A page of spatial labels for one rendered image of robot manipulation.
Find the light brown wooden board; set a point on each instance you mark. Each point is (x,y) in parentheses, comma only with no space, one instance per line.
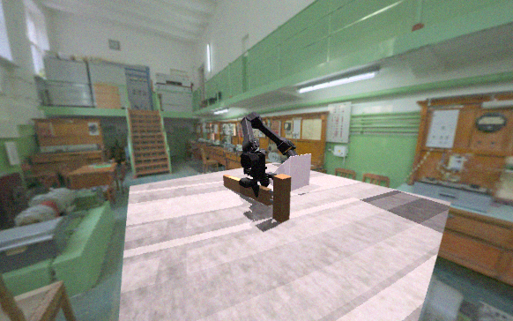
(264,195)

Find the wooden post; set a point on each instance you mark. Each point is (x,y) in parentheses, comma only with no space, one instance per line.
(281,197)

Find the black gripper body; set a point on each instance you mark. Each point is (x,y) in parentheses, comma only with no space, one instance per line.
(258,175)

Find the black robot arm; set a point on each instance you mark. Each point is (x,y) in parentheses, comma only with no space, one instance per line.
(250,158)

